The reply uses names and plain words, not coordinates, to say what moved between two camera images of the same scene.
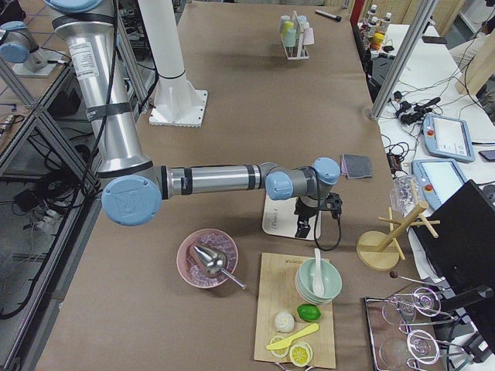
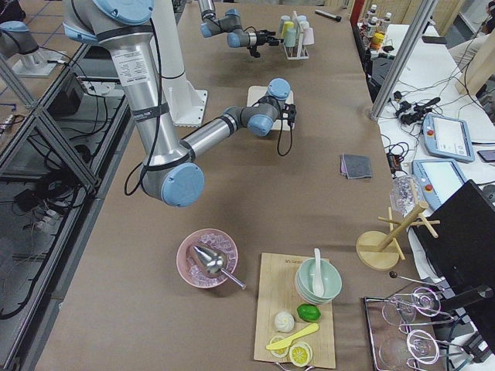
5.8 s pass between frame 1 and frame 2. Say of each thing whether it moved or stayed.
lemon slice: stayed
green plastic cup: stayed
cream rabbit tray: moved
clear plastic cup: stayed
